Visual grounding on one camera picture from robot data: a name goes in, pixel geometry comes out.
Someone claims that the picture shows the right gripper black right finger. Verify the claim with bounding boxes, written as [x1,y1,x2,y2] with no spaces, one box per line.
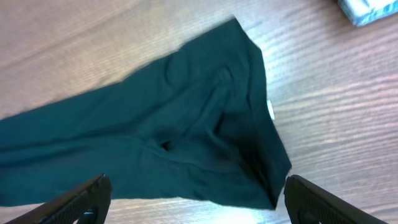
[284,175,387,224]

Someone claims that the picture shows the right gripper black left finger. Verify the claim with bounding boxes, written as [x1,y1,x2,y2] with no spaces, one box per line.
[6,174,112,224]

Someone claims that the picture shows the black t-shirt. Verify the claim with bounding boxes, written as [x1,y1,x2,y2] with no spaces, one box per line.
[1,19,292,210]

